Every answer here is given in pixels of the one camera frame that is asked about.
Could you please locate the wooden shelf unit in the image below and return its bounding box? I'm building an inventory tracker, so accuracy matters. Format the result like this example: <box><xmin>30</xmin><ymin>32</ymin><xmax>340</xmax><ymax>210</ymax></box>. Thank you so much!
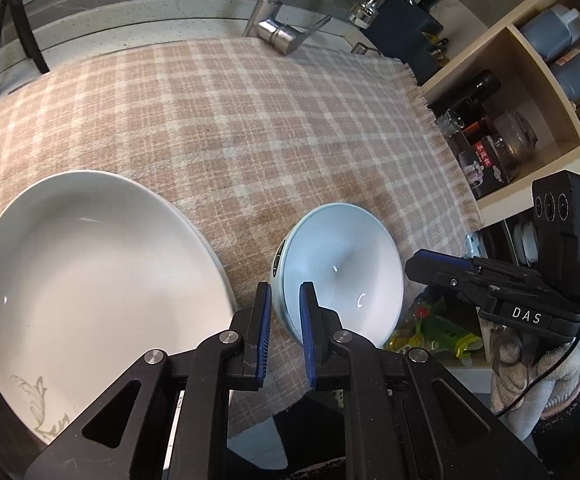
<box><xmin>421</xmin><ymin>0</ymin><xmax>580</xmax><ymax>226</ymax></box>

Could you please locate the small drinking glass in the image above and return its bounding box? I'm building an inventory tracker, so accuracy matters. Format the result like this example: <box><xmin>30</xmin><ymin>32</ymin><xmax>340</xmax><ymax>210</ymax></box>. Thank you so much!
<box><xmin>435</xmin><ymin>108</ymin><xmax>466</xmax><ymax>138</ymax></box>

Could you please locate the glass jar on shelf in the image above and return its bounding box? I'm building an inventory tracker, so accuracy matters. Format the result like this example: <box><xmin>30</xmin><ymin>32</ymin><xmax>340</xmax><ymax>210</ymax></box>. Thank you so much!
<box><xmin>494</xmin><ymin>112</ymin><xmax>537</xmax><ymax>162</ymax></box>

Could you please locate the checkered beige table cloth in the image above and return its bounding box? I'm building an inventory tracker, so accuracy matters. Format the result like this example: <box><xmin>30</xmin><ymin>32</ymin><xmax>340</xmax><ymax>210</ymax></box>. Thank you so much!
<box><xmin>0</xmin><ymin>37</ymin><xmax>484</xmax><ymax>436</ymax></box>

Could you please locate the red black box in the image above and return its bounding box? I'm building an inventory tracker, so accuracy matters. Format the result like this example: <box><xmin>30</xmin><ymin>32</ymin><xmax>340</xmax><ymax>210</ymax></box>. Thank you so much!
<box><xmin>458</xmin><ymin>136</ymin><xmax>519</xmax><ymax>200</ymax></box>

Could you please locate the chrome kitchen faucet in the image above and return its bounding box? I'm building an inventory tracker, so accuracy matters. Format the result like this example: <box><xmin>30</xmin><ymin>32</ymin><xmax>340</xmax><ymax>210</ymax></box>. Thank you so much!
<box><xmin>241</xmin><ymin>0</ymin><xmax>334</xmax><ymax>57</ymax></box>

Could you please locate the grey jug upper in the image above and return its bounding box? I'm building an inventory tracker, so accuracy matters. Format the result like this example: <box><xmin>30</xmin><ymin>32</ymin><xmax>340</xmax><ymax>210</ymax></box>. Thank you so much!
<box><xmin>521</xmin><ymin>3</ymin><xmax>580</xmax><ymax>62</ymax></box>

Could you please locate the dark bottle on shelf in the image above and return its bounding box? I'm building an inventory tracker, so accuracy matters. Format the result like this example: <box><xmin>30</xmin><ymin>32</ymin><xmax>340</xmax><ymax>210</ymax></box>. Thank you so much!
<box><xmin>430</xmin><ymin>70</ymin><xmax>502</xmax><ymax>127</ymax></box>

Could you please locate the faucet spray hose head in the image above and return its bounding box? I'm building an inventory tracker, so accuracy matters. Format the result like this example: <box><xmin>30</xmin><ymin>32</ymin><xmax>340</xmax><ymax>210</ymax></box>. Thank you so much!
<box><xmin>348</xmin><ymin>0</ymin><xmax>381</xmax><ymax>29</ymax></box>

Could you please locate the right gloved hand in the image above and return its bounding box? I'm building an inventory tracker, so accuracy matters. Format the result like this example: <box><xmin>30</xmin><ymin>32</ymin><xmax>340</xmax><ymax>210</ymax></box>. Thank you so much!
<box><xmin>491</xmin><ymin>328</ymin><xmax>580</xmax><ymax>440</ymax></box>

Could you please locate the white plate gold leaf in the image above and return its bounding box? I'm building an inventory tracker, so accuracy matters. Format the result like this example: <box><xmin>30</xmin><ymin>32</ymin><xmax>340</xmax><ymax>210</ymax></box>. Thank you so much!
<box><xmin>0</xmin><ymin>170</ymin><xmax>236</xmax><ymax>443</ymax></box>

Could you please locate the dark blue knife block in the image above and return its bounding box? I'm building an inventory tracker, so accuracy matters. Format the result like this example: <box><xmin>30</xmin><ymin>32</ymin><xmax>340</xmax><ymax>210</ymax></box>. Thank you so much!
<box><xmin>364</xmin><ymin>0</ymin><xmax>448</xmax><ymax>86</ymax></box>

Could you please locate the white pale blue bowl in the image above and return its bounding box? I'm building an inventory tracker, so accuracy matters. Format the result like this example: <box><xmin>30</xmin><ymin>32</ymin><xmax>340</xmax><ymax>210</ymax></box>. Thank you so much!
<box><xmin>270</xmin><ymin>203</ymin><xmax>404</xmax><ymax>347</ymax></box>

